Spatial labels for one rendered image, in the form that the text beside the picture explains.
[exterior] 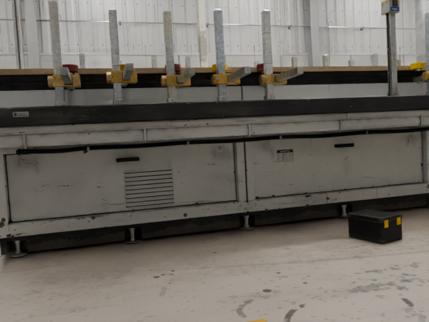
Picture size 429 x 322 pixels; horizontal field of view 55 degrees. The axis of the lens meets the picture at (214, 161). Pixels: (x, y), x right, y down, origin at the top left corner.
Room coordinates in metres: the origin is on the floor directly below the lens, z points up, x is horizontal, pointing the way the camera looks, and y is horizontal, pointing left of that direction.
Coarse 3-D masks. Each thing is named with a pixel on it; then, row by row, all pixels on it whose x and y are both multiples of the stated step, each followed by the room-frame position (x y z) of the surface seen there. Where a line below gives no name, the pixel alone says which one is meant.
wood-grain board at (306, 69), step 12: (0, 72) 1.97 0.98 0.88; (12, 72) 1.98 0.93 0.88; (24, 72) 2.00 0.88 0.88; (36, 72) 2.01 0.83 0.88; (48, 72) 2.02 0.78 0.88; (84, 72) 2.07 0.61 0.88; (96, 72) 2.08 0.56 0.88; (144, 72) 2.15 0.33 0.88; (156, 72) 2.16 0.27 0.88; (180, 72) 2.20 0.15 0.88; (204, 72) 2.23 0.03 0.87; (228, 72) 2.27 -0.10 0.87; (252, 72) 2.32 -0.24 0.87
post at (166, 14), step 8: (168, 16) 1.98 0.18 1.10; (168, 24) 1.98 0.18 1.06; (168, 32) 1.98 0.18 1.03; (168, 40) 1.97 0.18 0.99; (168, 48) 1.97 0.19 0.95; (168, 56) 1.97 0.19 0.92; (168, 64) 1.97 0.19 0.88; (168, 72) 1.97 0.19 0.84; (168, 88) 1.98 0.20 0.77; (168, 96) 1.99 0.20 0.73
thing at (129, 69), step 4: (128, 64) 1.68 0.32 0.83; (132, 64) 1.68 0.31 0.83; (124, 68) 1.75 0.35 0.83; (128, 68) 1.68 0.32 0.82; (132, 68) 1.68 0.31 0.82; (124, 72) 1.76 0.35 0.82; (128, 72) 1.72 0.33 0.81; (132, 72) 1.73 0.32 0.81; (124, 76) 1.81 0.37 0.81; (128, 76) 1.82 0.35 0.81; (124, 84) 2.06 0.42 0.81
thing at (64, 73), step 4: (60, 68) 1.61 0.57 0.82; (64, 68) 1.61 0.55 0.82; (60, 72) 1.61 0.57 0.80; (64, 72) 1.61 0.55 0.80; (68, 72) 1.65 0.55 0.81; (64, 76) 1.65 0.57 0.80; (68, 76) 1.65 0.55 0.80; (64, 80) 1.76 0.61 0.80; (68, 80) 1.76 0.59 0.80; (68, 88) 1.99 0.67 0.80; (72, 88) 2.00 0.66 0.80
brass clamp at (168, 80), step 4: (164, 76) 1.97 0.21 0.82; (168, 76) 1.96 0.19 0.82; (172, 76) 1.97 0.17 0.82; (176, 76) 1.98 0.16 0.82; (164, 80) 1.96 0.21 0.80; (168, 80) 1.96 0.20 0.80; (172, 80) 1.97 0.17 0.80; (176, 80) 1.97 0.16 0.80; (188, 80) 1.99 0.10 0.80; (164, 84) 1.97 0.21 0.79; (168, 84) 1.96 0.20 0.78; (172, 84) 1.97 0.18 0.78; (176, 84) 1.97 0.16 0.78; (180, 84) 1.98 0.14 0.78; (184, 84) 1.99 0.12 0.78; (188, 84) 1.99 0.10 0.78
